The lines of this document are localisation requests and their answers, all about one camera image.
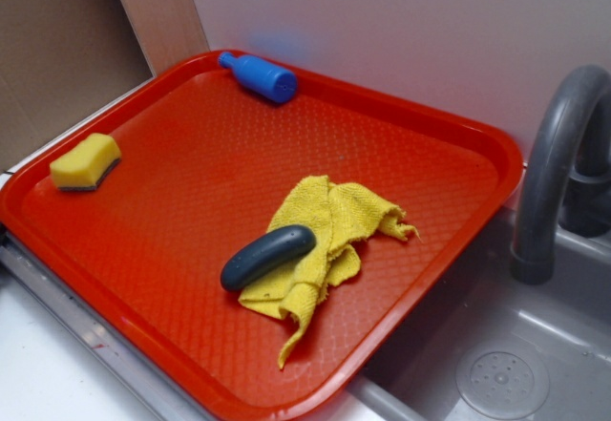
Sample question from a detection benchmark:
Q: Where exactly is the light wooden board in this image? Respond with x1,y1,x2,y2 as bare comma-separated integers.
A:
120,0,209,75

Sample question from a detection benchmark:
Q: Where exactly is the yellow cloth rag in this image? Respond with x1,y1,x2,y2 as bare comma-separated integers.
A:
239,176,419,369

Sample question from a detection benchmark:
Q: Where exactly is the dark green plastic pickle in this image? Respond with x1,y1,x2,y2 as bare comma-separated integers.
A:
220,224,317,292

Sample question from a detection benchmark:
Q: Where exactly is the blue plastic bottle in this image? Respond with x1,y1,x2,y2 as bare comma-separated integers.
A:
218,52,298,104

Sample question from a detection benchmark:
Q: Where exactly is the brown cardboard panel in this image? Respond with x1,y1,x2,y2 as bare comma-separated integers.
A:
1,0,151,170

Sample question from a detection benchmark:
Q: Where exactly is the grey plastic faucet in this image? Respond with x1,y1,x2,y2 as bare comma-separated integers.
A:
511,65,610,284

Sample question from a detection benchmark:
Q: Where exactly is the yellow sponge with grey pad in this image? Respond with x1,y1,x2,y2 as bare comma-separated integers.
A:
50,133,122,191

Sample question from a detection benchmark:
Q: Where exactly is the grey plastic sink basin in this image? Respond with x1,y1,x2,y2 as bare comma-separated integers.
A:
349,211,610,420

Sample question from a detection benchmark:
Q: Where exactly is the red plastic tray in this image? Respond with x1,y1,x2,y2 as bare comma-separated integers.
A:
1,53,522,420

